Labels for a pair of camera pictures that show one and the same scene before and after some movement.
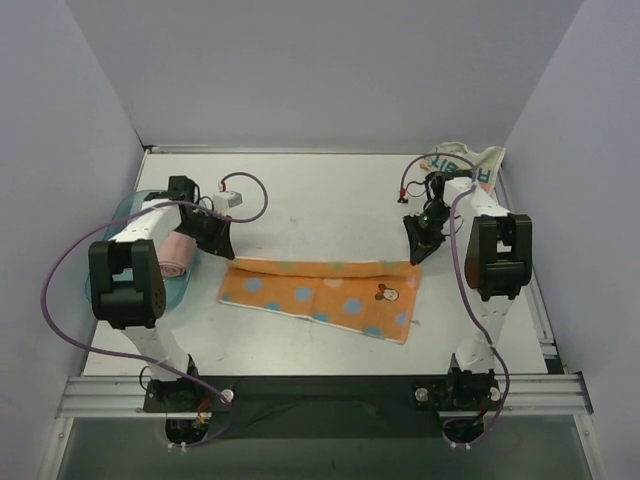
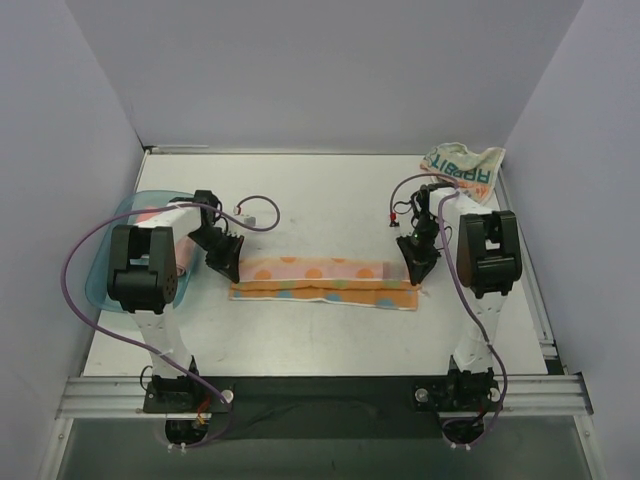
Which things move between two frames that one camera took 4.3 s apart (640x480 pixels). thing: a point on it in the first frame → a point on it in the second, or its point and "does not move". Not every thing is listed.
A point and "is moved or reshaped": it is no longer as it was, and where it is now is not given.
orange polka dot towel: x=374 y=297 is moved or reshaped
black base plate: x=323 y=407 does not move
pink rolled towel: x=175 y=253 does not move
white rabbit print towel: x=455 y=155 does not move
